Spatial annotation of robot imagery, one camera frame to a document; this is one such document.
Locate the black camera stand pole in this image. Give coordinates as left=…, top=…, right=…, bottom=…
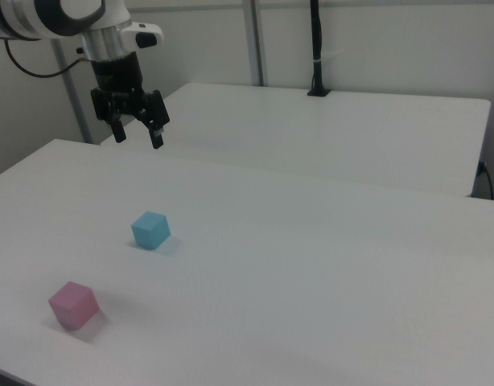
left=307, top=0, right=331, bottom=97

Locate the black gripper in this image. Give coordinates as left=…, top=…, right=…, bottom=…
left=89, top=54, right=171, bottom=150

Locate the pink cube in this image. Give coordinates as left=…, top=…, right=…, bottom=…
left=47, top=281, right=101, bottom=331

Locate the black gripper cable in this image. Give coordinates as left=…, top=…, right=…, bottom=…
left=4, top=38, right=86, bottom=78

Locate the blue cube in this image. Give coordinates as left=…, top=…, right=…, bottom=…
left=130, top=210, right=171, bottom=251

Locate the black power cable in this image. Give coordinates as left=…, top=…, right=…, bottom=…
left=477, top=160, right=494, bottom=200

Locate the aluminium frame post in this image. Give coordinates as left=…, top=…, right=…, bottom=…
left=50, top=39, right=93, bottom=145
left=241, top=0, right=269, bottom=87

